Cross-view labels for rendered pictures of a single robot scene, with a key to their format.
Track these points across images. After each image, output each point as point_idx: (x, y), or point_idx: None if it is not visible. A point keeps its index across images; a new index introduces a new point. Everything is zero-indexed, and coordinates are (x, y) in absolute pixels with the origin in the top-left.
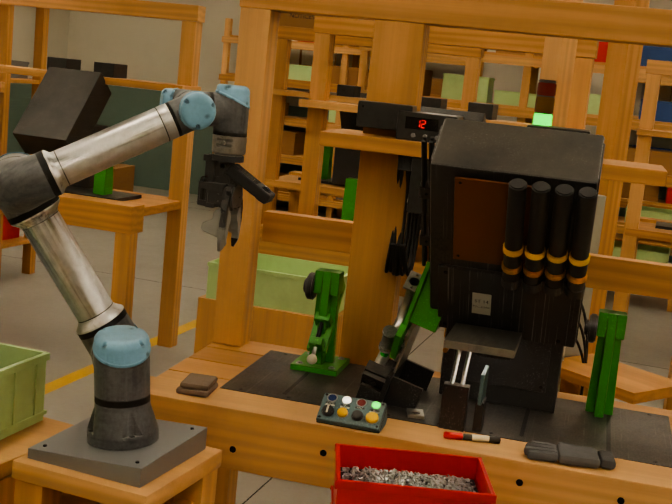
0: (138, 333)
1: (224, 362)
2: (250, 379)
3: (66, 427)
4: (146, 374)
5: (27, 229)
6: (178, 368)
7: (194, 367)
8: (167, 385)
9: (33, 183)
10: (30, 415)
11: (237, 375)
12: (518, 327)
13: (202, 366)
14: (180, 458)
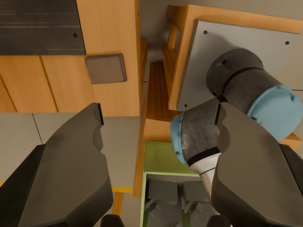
0: (274, 111)
1: (1, 83)
2: (41, 38)
3: (151, 127)
4: (268, 78)
5: None
6: (50, 107)
7: (37, 98)
8: (111, 93)
9: None
10: (160, 146)
11: (40, 53)
12: None
13: (29, 94)
14: (237, 24)
